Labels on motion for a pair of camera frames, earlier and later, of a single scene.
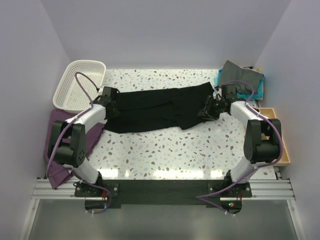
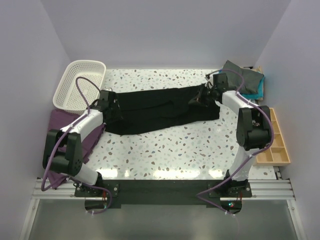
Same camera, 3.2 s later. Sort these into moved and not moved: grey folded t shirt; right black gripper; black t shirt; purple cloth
Moved: right black gripper
Not moved: black t shirt; purple cloth; grey folded t shirt
